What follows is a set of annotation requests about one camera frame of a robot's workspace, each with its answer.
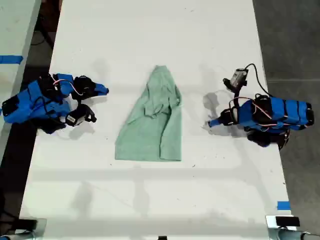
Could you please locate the pale green T-shirt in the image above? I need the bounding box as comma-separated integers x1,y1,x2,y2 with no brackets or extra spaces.
114,64,183,162

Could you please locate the blue tape strip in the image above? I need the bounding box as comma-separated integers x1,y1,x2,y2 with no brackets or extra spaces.
276,200,292,211
0,55,24,65

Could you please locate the white side table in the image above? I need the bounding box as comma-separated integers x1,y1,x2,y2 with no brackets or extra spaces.
0,0,42,161

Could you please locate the small black box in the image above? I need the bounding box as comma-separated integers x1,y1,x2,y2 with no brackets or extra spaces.
275,216,301,227
16,218,39,230

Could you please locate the red white servo wire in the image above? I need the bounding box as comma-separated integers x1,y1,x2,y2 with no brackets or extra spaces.
52,78,85,97
231,96,279,132

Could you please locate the short black camera stalk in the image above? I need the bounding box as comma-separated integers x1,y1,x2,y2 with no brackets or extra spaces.
232,86,245,101
76,103,98,124

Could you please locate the grey black camera box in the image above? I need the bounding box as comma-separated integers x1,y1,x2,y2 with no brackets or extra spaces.
222,68,250,89
65,111,87,127

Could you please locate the black camera cable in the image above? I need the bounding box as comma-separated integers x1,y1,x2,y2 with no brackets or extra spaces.
244,62,272,97

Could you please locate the black floor cable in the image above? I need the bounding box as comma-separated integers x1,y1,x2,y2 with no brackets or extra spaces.
30,23,55,49

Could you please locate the silver metal bracket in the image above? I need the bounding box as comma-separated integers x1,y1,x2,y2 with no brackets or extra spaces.
14,217,48,240
265,214,304,240

